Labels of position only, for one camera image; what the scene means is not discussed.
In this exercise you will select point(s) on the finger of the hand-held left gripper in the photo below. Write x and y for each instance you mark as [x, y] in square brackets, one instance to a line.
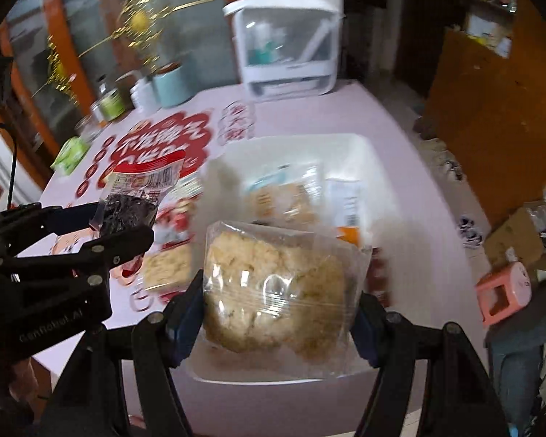
[113, 246]
[50, 221]

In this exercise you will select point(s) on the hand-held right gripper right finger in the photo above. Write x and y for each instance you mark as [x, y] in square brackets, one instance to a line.
[366, 332]

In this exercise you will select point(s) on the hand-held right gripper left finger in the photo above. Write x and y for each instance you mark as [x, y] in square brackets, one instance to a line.
[186, 323]

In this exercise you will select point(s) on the dark snack packet red label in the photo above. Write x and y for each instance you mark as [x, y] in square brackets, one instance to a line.
[132, 209]

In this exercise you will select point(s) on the clear floss bun packet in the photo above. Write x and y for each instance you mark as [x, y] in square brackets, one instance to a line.
[273, 282]

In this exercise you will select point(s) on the white plastic tray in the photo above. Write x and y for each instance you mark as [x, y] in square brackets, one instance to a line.
[382, 182]

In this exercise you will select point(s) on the blue-edged toast bread packet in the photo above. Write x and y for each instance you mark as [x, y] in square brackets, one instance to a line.
[282, 200]

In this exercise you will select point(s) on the beige cracker packet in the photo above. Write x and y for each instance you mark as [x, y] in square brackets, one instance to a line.
[168, 268]

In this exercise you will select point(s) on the red white snack packet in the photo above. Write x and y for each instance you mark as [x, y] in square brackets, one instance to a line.
[177, 221]

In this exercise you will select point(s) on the glass jar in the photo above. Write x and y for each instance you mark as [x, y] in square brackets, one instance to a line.
[88, 129]

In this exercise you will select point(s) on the green labelled jar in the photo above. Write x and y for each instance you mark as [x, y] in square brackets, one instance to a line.
[111, 107]

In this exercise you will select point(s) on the pink plastic stool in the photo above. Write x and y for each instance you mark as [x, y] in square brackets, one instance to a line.
[505, 291]

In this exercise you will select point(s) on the black white shoe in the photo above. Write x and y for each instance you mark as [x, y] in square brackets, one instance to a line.
[471, 232]
[450, 166]

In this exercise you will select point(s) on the white cup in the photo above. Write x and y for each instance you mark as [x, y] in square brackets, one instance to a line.
[143, 95]

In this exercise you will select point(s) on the person's grey trousers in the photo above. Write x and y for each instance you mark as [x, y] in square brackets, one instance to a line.
[518, 364]

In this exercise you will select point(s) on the orange framed glass cabinet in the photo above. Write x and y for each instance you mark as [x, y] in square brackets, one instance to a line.
[32, 54]

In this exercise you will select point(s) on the teal pot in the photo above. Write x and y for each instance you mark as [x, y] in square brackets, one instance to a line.
[175, 89]

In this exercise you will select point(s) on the cardboard box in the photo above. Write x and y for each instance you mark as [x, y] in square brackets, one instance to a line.
[514, 236]

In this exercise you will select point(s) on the gold decorative plant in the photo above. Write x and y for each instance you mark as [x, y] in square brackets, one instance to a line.
[139, 20]

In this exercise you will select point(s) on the white storage box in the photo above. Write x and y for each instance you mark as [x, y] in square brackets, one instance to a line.
[291, 77]

